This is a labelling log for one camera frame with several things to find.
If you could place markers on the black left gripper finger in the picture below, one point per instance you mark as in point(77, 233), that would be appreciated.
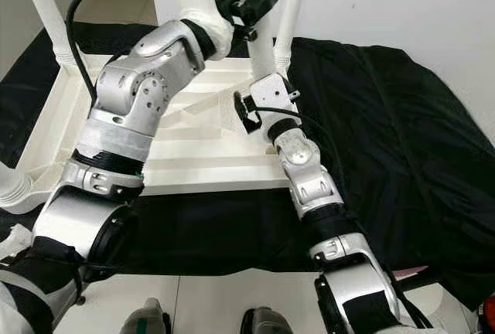
point(263, 0)

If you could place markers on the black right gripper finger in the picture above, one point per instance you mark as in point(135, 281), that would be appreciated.
point(244, 111)

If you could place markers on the cream plastic children table top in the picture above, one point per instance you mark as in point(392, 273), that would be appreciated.
point(46, 117)

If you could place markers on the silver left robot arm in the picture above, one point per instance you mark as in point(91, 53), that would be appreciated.
point(139, 102)

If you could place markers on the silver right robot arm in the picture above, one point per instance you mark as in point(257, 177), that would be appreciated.
point(309, 183)

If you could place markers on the black tablecloth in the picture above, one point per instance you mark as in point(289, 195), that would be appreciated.
point(410, 133)

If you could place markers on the grey robot right foot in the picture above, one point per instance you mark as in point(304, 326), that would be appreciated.
point(267, 323)

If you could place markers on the grey robot foot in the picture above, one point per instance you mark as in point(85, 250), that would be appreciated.
point(147, 320)
point(267, 323)

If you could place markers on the pink cloth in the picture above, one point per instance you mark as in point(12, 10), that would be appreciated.
point(411, 273)

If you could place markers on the grey robot left foot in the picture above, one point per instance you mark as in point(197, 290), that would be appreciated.
point(147, 320)

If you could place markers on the white crumpled plastic wrap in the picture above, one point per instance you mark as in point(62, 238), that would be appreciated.
point(15, 245)

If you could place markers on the white standing fan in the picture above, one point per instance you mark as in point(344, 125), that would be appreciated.
point(441, 307)

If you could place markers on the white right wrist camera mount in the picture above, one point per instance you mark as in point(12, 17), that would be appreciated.
point(272, 88)

